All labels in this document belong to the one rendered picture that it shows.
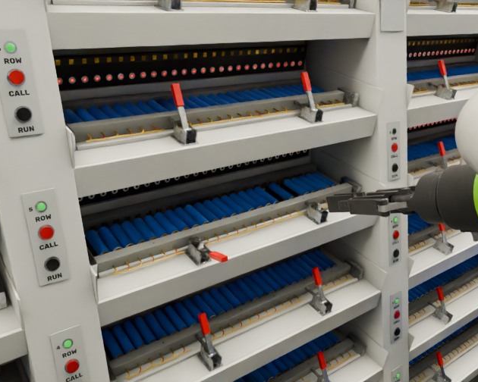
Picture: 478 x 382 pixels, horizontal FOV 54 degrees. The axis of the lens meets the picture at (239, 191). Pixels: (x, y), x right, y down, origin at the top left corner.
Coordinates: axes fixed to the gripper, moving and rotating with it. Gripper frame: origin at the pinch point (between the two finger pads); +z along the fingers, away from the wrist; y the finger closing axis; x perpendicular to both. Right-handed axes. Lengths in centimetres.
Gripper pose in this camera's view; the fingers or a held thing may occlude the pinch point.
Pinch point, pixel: (346, 202)
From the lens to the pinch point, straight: 85.9
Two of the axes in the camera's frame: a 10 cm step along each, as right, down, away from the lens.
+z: -5.5, 0.6, 8.3
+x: -2.0, -9.8, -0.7
